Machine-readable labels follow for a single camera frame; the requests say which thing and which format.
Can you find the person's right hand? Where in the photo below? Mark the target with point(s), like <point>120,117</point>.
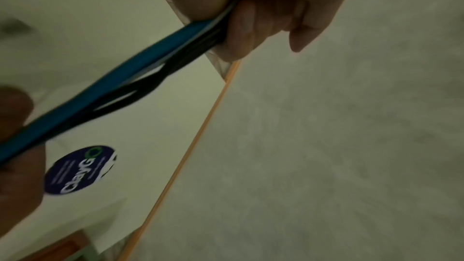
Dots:
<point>18,185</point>

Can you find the round purple sticker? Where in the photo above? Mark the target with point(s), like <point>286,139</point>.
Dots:
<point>78,171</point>

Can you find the white table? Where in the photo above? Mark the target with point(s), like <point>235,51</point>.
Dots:
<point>90,10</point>

